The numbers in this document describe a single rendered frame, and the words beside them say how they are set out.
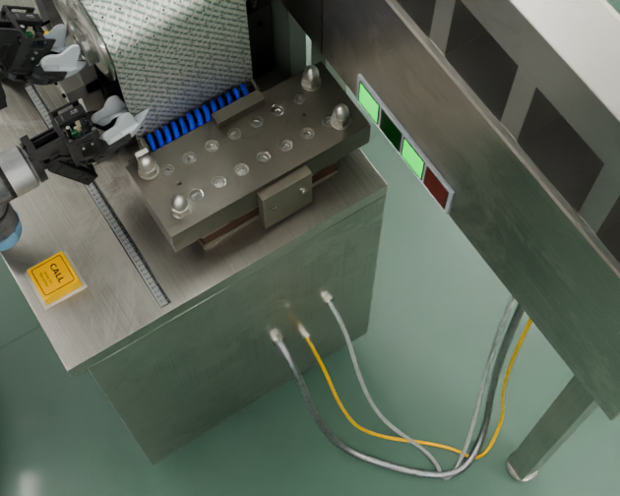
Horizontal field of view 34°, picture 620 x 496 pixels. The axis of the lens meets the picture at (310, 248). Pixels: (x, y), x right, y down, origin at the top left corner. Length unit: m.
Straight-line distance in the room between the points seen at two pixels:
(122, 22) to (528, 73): 0.67
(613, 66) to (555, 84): 0.07
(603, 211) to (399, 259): 1.63
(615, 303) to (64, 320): 0.95
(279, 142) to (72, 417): 1.19
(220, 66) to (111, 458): 1.24
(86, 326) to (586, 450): 1.41
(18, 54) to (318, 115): 0.55
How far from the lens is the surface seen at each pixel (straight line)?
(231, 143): 1.75
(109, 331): 1.77
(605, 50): 1.12
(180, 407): 2.24
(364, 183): 1.85
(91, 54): 1.59
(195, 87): 1.74
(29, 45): 1.50
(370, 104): 1.60
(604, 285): 1.27
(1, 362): 2.78
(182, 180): 1.72
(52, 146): 1.65
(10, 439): 2.72
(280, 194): 1.72
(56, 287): 1.79
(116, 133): 1.69
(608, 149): 1.11
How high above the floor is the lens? 2.53
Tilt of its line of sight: 65 degrees down
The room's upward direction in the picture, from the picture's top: 1 degrees counter-clockwise
